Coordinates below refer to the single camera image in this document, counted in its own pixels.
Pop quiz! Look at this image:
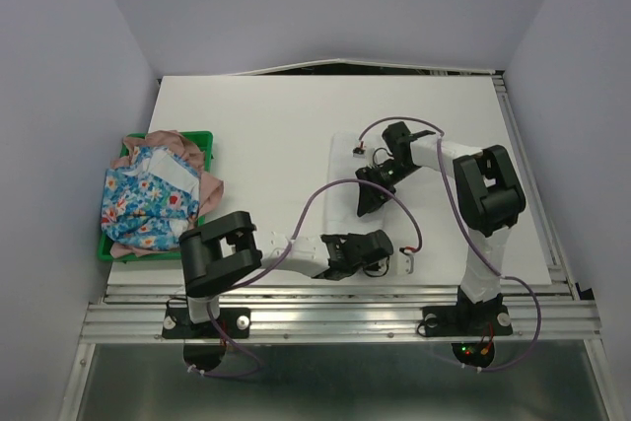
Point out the white skirt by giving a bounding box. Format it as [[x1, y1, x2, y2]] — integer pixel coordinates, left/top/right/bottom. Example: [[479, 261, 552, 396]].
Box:
[[323, 132, 386, 235]]

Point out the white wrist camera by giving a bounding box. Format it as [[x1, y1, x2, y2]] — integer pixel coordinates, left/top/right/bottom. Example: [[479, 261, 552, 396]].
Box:
[[352, 140, 367, 158], [390, 248, 415, 276]]

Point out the green plastic bin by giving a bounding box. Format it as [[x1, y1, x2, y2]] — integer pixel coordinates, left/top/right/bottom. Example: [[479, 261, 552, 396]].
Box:
[[95, 130, 216, 264]]

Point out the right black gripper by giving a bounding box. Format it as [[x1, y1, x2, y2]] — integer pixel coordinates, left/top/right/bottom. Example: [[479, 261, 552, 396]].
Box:
[[354, 159, 419, 217]]

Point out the pink skirt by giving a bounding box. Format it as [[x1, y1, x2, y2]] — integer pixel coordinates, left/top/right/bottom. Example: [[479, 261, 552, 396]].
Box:
[[108, 128, 226, 260]]

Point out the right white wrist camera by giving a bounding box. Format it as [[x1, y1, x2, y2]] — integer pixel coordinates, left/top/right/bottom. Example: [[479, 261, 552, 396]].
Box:
[[352, 140, 367, 158]]

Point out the aluminium table frame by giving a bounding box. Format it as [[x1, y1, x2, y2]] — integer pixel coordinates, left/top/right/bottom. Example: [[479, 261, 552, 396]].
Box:
[[58, 68, 627, 421]]

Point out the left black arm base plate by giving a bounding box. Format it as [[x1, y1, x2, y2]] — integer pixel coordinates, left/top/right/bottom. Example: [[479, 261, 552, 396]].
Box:
[[161, 307, 250, 340]]

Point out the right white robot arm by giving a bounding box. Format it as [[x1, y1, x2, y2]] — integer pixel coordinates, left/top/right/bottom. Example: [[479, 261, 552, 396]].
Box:
[[355, 117, 526, 332]]

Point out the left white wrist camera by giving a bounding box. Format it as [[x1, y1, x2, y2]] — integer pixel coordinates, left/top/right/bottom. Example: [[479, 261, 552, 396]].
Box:
[[390, 248, 415, 276]]

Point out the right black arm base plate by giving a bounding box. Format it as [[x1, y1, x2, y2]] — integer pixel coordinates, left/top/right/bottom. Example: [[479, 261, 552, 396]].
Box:
[[421, 305, 513, 338]]

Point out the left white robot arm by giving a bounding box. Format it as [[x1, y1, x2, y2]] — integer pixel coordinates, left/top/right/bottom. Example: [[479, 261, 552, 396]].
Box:
[[163, 211, 394, 339]]

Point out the blue floral skirt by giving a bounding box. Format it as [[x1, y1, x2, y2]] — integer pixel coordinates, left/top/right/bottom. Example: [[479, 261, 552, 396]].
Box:
[[101, 146, 201, 251]]

